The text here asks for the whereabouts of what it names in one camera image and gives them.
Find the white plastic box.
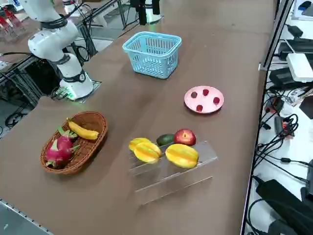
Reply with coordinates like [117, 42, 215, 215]
[286, 52, 313, 84]

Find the yellow banana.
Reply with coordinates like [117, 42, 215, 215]
[66, 117, 99, 141]

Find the pink plate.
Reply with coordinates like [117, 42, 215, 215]
[184, 85, 225, 115]

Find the red apple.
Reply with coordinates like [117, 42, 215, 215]
[174, 128, 197, 147]

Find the blue plastic basket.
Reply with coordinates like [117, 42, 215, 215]
[122, 31, 182, 80]

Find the clear acrylic stepped display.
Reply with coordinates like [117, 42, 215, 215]
[129, 137, 219, 206]

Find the black device with red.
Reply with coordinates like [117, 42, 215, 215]
[273, 115, 299, 138]

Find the pink dragon fruit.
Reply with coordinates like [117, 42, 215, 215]
[45, 126, 81, 169]

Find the black power adapter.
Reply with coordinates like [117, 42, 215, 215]
[268, 67, 309, 89]

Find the black cable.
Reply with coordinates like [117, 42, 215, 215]
[72, 14, 98, 65]

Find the dark green avocado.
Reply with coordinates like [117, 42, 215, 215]
[156, 133, 175, 147]

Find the aluminium frame post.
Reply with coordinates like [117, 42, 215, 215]
[258, 0, 295, 71]

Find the brown wicker basket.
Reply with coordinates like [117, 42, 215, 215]
[40, 111, 109, 175]

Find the yellow star fruit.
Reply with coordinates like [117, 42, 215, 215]
[133, 141, 162, 164]
[129, 138, 154, 152]
[165, 143, 200, 169]

